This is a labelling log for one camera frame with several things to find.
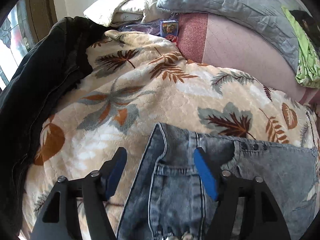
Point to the green patterned folded cloth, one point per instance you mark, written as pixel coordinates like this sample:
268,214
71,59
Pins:
307,74

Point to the stained glass window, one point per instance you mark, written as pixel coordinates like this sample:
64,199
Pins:
16,41

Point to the grey quilted blanket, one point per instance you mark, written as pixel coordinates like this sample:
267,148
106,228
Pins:
265,17

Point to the cream floral pillow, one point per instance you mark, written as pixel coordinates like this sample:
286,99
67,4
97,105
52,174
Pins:
113,13

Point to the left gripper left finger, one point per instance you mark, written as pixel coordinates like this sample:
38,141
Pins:
59,219

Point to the black garment on sofa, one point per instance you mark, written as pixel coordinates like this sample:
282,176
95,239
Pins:
53,67

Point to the grey-blue denim pants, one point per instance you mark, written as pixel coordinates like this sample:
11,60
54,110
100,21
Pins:
168,199

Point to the cream leaf-print fleece blanket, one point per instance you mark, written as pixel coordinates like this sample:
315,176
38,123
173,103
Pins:
140,80

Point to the small colourful box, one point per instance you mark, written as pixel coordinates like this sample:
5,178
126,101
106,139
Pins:
169,30

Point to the black item on green cloth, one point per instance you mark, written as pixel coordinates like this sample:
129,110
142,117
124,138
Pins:
307,22

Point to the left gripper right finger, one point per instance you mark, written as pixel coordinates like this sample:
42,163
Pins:
261,218

